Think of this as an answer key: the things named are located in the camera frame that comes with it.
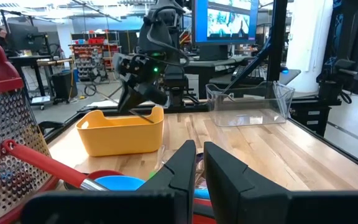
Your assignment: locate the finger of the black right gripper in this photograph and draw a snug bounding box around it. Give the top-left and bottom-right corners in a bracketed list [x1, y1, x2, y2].
[137, 81, 170, 107]
[117, 84, 147, 113]

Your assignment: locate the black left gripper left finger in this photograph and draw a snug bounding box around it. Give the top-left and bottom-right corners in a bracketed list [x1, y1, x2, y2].
[137, 139, 197, 224]

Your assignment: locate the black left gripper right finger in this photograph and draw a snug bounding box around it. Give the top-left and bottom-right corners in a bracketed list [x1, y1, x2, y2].
[203, 141, 291, 224]

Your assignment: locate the iridescent metal utensil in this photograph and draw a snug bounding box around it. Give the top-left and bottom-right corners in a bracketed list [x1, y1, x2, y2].
[196, 151, 205, 175]

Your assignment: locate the blue silicone spoon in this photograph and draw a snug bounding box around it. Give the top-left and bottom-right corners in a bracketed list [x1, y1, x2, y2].
[94, 175, 211, 200]

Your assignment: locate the red slotted spatula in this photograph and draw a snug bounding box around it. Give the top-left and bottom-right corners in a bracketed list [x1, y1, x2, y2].
[1, 139, 109, 192]

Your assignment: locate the red metal box grater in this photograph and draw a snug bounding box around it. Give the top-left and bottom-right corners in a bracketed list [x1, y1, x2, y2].
[0, 41, 60, 224]

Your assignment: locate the yellow plastic bin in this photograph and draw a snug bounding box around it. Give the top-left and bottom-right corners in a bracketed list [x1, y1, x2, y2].
[75, 105, 165, 157]

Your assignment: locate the red parts storage shelf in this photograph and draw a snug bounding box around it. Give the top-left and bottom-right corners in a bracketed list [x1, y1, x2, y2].
[69, 36, 120, 82]

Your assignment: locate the black office desk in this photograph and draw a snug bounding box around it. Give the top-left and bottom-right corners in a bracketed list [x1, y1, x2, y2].
[8, 54, 55, 108]
[183, 55, 254, 100]

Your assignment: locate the black trash bin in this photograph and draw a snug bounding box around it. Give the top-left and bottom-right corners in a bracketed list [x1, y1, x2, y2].
[51, 70, 79, 104]

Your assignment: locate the black monitor stand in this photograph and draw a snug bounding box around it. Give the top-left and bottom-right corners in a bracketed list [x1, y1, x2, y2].
[198, 44, 229, 62]

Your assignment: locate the clear plastic bin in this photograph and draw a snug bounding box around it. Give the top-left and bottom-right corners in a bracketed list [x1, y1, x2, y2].
[205, 80, 295, 128]

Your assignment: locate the computer monitor blue screen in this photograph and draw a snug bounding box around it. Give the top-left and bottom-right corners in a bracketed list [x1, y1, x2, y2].
[191, 0, 260, 47]

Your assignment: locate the black keyboard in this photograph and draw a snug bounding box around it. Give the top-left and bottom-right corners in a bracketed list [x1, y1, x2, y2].
[231, 66, 270, 82]

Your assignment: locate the black drawer cabinet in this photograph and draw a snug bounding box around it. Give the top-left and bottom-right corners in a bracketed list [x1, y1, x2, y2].
[290, 98, 343, 138]

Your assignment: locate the dark computer monitor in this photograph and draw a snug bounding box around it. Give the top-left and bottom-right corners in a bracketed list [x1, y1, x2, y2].
[6, 23, 50, 54]

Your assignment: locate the person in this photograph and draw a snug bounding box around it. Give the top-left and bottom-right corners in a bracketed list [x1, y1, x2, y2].
[0, 27, 9, 52]

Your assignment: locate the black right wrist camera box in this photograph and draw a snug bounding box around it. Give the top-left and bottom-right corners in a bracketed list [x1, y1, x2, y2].
[112, 52, 130, 77]

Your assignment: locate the black diagonal frame strut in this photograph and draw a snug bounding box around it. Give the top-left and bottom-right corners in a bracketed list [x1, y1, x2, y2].
[221, 39, 272, 95]

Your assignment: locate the black vertical frame post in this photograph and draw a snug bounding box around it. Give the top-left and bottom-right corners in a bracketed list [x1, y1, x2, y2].
[266, 0, 288, 82]

